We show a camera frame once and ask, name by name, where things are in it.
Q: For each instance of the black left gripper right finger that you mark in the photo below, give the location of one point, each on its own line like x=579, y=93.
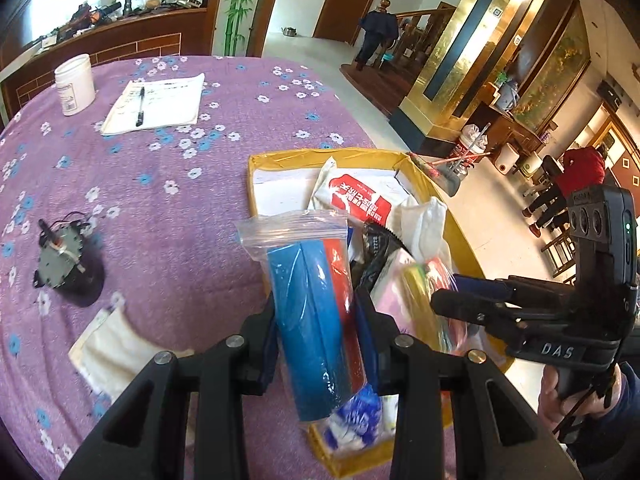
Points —
x=497, y=435

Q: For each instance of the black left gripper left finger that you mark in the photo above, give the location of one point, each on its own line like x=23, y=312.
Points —
x=143, y=434

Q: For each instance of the blue Vinda tissue pack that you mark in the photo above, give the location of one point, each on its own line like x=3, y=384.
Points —
x=355, y=425

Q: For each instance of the colourful sponge pack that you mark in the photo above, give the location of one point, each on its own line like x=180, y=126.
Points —
x=447, y=335

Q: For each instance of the red blue sponge bag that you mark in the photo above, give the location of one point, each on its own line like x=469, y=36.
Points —
x=305, y=257

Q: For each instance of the black plastic package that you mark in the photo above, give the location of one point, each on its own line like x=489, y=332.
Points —
x=378, y=244

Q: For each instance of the yellow taped white box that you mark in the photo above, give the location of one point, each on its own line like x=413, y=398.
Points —
x=387, y=163

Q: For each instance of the red label wet wipes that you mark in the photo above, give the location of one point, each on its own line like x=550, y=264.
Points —
x=365, y=194

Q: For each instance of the pink tissue pack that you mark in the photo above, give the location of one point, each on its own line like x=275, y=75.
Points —
x=400, y=292

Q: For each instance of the white plastic bag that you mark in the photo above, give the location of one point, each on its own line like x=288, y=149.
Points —
x=422, y=231

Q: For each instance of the right hand on handle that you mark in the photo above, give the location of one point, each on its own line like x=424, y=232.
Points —
x=552, y=409

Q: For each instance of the white folded cloth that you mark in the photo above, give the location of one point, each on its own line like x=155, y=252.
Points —
x=109, y=353

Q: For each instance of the person in red jacket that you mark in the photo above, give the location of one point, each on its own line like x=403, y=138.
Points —
x=582, y=168

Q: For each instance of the broom and dustpan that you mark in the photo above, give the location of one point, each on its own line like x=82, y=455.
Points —
x=447, y=164

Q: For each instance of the purple floral tablecloth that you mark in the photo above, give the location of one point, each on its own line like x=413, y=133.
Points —
x=161, y=206

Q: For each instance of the black pen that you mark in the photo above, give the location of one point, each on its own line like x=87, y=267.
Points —
x=140, y=115

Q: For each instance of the white paper notepad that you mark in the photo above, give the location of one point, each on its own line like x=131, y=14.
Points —
x=167, y=102

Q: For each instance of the person in dark coat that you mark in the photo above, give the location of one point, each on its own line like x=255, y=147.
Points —
x=380, y=29

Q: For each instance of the white plastic jar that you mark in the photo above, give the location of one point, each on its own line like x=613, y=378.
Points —
x=73, y=81

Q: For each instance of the wooden sideboard with clutter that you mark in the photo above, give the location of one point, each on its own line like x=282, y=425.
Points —
x=189, y=32

